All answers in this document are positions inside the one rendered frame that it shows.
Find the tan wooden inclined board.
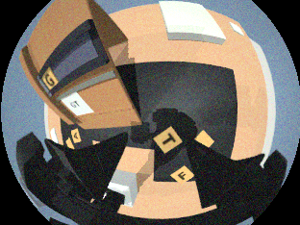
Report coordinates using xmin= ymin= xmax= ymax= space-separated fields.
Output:
xmin=19 ymin=0 xmax=142 ymax=129

